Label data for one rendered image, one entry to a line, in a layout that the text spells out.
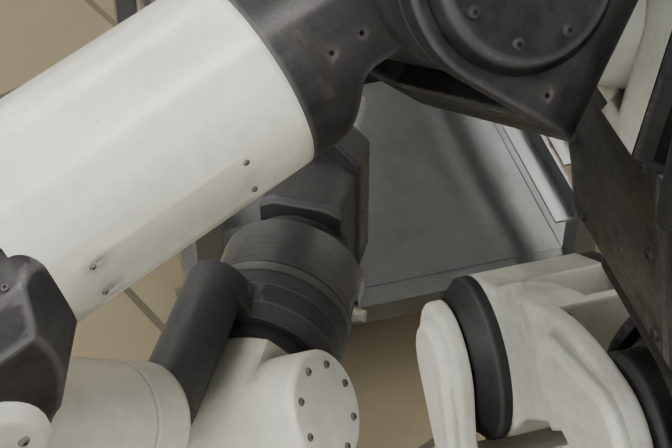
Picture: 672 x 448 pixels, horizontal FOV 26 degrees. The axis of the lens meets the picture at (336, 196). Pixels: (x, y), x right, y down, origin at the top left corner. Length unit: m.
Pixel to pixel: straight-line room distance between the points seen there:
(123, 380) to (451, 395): 0.57
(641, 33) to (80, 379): 0.30
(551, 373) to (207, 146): 0.48
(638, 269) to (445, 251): 1.03
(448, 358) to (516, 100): 0.68
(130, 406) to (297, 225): 0.20
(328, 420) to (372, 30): 0.27
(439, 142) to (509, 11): 1.38
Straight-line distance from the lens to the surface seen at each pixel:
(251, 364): 0.78
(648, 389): 0.91
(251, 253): 0.84
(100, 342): 1.90
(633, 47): 0.65
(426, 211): 1.83
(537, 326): 1.03
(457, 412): 1.24
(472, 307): 1.23
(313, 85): 0.57
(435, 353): 1.24
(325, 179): 0.88
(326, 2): 0.57
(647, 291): 0.76
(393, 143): 1.92
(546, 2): 0.56
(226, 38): 0.56
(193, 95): 0.55
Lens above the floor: 1.42
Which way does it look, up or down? 44 degrees down
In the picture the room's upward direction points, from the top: straight up
